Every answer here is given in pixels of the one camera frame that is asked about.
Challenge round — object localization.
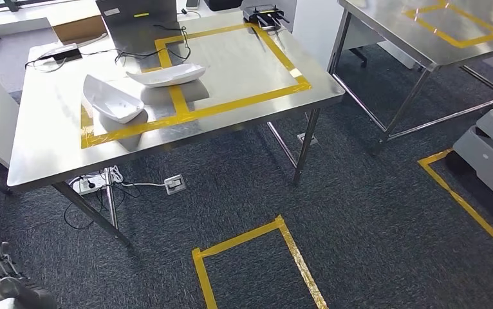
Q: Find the black carrying case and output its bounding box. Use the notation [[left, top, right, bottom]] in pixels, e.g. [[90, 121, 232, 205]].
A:
[[203, 0, 244, 12]]

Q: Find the white power strip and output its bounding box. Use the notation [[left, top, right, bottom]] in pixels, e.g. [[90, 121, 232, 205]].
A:
[[72, 173, 107, 196]]

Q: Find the black power adapter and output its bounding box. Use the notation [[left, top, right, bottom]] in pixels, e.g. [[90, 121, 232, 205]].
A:
[[50, 44, 83, 62]]

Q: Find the stainless steel workbench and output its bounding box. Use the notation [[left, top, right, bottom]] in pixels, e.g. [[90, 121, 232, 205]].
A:
[[6, 10, 346, 248]]

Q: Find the stainless steel table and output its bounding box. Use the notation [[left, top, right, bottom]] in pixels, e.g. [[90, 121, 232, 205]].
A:
[[327, 0, 493, 155]]

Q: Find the floor power socket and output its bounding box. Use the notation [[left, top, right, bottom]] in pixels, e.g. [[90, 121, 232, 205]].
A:
[[296, 132, 319, 147], [164, 174, 187, 196]]

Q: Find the black window frame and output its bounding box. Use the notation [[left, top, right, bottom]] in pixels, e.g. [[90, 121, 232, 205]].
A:
[[0, 0, 81, 13]]

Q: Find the white desk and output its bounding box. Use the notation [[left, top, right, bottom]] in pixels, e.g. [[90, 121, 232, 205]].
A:
[[0, 0, 247, 37]]

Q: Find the black controller with antennas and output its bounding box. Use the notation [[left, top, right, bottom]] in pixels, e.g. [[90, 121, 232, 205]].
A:
[[242, 4, 291, 31]]

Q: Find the grey laptop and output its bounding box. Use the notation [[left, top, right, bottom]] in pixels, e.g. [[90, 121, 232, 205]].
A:
[[95, 0, 183, 54]]

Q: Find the yellow tape on table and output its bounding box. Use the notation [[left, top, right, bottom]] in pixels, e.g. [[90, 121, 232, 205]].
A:
[[403, 0, 493, 49]]

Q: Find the white cabinet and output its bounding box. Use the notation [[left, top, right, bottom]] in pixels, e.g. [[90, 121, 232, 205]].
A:
[[291, 0, 422, 71]]

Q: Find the black chair base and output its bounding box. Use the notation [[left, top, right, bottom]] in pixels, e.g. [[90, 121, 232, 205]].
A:
[[348, 46, 369, 69]]

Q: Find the black laptop cable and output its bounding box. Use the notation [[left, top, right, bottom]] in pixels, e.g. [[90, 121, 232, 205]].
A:
[[24, 24, 192, 71]]

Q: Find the brown cardboard box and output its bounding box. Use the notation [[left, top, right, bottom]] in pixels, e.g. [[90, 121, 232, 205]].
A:
[[51, 15, 109, 44]]

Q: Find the white moulded plastic part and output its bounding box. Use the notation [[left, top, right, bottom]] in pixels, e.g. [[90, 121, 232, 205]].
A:
[[83, 74, 145, 124], [126, 62, 207, 89]]

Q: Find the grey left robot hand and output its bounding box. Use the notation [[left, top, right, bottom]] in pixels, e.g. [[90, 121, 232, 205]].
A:
[[0, 229, 57, 309]]

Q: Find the yellow tape on workbench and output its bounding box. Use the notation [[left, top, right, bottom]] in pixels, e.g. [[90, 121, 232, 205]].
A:
[[80, 22, 313, 149]]

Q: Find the white floor cable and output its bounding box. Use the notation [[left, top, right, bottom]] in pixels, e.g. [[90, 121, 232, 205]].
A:
[[109, 165, 167, 189]]

